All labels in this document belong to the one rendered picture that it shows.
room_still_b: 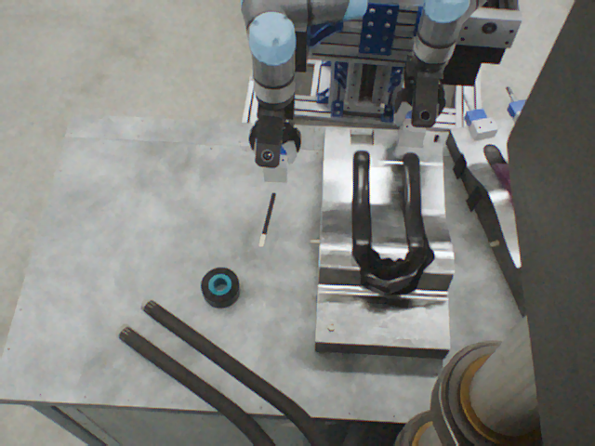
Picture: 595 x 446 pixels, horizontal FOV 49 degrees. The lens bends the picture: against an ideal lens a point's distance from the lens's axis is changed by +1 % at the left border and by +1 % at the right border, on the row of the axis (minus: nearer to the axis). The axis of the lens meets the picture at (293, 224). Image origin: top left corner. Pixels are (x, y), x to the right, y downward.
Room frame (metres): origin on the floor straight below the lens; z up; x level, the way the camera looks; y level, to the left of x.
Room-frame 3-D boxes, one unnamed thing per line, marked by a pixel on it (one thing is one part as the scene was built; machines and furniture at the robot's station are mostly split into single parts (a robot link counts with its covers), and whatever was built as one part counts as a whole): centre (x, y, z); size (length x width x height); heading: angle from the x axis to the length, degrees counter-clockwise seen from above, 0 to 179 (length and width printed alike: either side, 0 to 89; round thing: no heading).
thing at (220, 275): (0.54, 0.15, 0.82); 0.08 x 0.08 x 0.04
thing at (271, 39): (0.79, 0.04, 1.25); 0.09 x 0.08 x 0.11; 11
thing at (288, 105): (0.80, 0.03, 1.09); 0.09 x 0.08 x 0.12; 176
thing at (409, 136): (0.92, -0.26, 0.91); 0.13 x 0.05 x 0.05; 177
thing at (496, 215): (0.71, -0.55, 0.86); 0.50 x 0.26 x 0.11; 14
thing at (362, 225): (0.67, -0.20, 0.92); 0.35 x 0.16 x 0.09; 177
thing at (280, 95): (0.79, 0.04, 1.17); 0.08 x 0.08 x 0.05
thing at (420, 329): (0.65, -0.19, 0.87); 0.50 x 0.26 x 0.14; 177
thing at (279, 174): (0.81, 0.03, 0.93); 0.13 x 0.05 x 0.05; 176
